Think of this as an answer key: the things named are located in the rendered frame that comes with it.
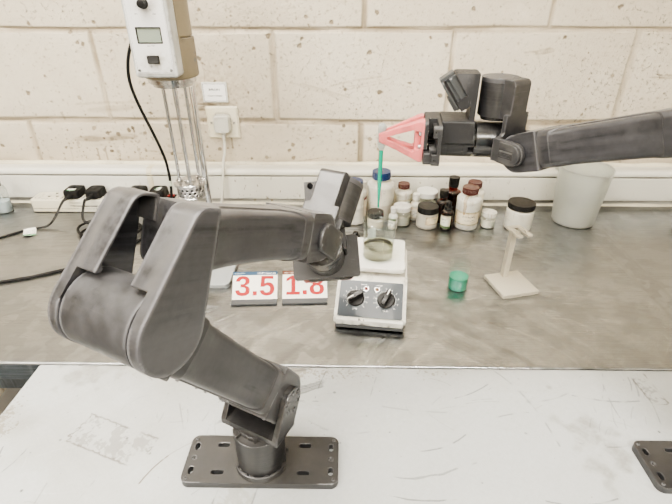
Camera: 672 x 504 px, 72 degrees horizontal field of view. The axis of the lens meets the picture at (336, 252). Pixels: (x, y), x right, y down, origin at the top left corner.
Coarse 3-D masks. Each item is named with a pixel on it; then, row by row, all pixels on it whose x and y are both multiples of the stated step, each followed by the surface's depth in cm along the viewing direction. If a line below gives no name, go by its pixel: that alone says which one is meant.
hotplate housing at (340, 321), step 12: (360, 276) 87; (372, 276) 87; (384, 276) 87; (396, 276) 87; (336, 300) 86; (336, 312) 84; (336, 324) 85; (348, 324) 85; (360, 324) 84; (372, 324) 83; (384, 324) 83; (396, 324) 83
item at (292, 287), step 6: (288, 276) 94; (288, 282) 93; (294, 282) 93; (300, 282) 93; (318, 282) 94; (324, 282) 94; (288, 288) 93; (294, 288) 93; (300, 288) 93; (306, 288) 93; (312, 288) 93; (318, 288) 93; (324, 288) 93; (288, 294) 93; (294, 294) 93; (300, 294) 93; (306, 294) 93; (312, 294) 93; (318, 294) 93; (324, 294) 93
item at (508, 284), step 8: (512, 232) 91; (528, 232) 91; (512, 240) 94; (512, 248) 95; (504, 256) 97; (504, 264) 97; (504, 272) 98; (512, 272) 100; (488, 280) 97; (496, 280) 97; (504, 280) 97; (512, 280) 97; (520, 280) 97; (496, 288) 95; (504, 288) 95; (512, 288) 95; (520, 288) 95; (528, 288) 95; (536, 288) 95; (504, 296) 92; (512, 296) 93; (520, 296) 93
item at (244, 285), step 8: (240, 280) 93; (248, 280) 93; (256, 280) 93; (264, 280) 93; (272, 280) 93; (240, 288) 93; (248, 288) 93; (256, 288) 93; (264, 288) 93; (272, 288) 93; (240, 296) 92; (248, 296) 92
